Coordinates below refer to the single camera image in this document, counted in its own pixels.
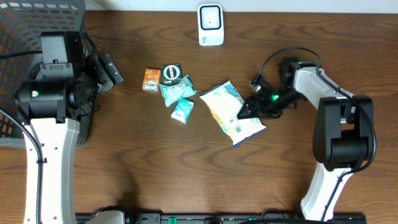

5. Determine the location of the yellow white snack bag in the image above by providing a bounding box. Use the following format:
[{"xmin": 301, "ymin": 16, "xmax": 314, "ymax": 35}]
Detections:
[{"xmin": 200, "ymin": 79, "xmax": 267, "ymax": 147}]

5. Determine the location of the orange tissue pack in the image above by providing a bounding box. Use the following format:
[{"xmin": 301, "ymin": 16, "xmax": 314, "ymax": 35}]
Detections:
[{"xmin": 142, "ymin": 68, "xmax": 161, "ymax": 91}]

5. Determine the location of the green tissue pack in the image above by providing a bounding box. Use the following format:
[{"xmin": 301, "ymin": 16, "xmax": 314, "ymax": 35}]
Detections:
[{"xmin": 170, "ymin": 98, "xmax": 194, "ymax": 124}]

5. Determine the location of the round green white item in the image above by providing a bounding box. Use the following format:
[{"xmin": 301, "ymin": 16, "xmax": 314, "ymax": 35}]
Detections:
[{"xmin": 161, "ymin": 63, "xmax": 183, "ymax": 85}]

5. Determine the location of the mint green snack pouch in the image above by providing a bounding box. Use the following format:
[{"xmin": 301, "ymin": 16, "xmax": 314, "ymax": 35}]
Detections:
[{"xmin": 159, "ymin": 75, "xmax": 197, "ymax": 107}]

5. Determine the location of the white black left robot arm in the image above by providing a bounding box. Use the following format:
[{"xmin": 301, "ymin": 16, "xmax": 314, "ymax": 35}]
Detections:
[{"xmin": 16, "ymin": 31, "xmax": 123, "ymax": 223}]

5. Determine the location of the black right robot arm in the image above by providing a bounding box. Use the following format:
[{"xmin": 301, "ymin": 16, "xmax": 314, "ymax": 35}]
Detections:
[{"xmin": 238, "ymin": 57, "xmax": 375, "ymax": 222}]

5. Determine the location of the white barcode scanner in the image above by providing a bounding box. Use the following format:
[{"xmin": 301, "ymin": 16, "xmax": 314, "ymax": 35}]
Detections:
[{"xmin": 197, "ymin": 3, "xmax": 224, "ymax": 47}]

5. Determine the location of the dark grey plastic basket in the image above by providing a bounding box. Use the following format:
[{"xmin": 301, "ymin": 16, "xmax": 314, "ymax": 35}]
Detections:
[{"xmin": 0, "ymin": 0, "xmax": 97, "ymax": 150}]

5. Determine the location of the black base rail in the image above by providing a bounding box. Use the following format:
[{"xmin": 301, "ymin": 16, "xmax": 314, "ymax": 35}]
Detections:
[{"xmin": 76, "ymin": 211, "xmax": 367, "ymax": 224}]

